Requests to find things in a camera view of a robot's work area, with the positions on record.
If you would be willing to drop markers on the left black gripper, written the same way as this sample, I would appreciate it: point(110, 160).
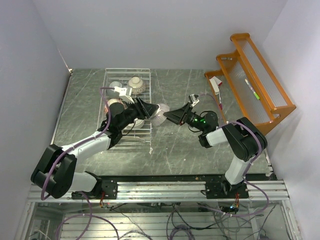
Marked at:
point(147, 109)

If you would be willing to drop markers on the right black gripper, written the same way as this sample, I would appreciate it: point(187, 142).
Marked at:
point(177, 115)

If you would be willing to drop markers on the purple striped bowl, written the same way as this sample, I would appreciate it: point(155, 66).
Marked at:
point(158, 117)

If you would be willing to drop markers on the red patterned bowl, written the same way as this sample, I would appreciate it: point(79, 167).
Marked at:
point(112, 102)

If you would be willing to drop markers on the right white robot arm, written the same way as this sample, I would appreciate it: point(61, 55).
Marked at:
point(244, 138)

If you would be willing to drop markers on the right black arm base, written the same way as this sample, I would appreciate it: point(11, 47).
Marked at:
point(220, 188)

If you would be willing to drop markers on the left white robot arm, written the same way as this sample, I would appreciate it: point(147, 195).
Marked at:
point(55, 172)

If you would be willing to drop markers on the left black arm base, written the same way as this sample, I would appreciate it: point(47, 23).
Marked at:
point(95, 187)

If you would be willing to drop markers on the orange wooden shelf rack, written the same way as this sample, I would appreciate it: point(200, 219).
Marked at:
point(247, 62)

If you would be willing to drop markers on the beige patterned bowl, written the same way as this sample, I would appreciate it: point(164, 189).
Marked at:
point(137, 85)

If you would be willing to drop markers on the grey ceramic bowl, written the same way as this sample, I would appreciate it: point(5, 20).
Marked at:
point(111, 93)

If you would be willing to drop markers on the red marker pen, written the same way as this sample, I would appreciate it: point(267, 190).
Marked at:
point(220, 100)

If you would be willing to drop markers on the white red eraser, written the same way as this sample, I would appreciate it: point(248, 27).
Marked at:
point(215, 83)

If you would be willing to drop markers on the green tipped marker pen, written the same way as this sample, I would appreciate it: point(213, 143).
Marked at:
point(252, 89)

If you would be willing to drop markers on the white handled soup bowl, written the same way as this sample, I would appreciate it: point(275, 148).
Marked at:
point(137, 124)

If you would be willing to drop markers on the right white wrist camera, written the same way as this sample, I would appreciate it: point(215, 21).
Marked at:
point(193, 99)

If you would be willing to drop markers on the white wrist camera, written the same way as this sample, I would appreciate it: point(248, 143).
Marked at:
point(193, 99)
point(125, 94)

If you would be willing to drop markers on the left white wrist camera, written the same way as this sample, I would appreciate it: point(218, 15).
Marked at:
point(125, 94)

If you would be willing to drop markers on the aluminium mounting rail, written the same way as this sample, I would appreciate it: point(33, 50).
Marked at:
point(151, 192)

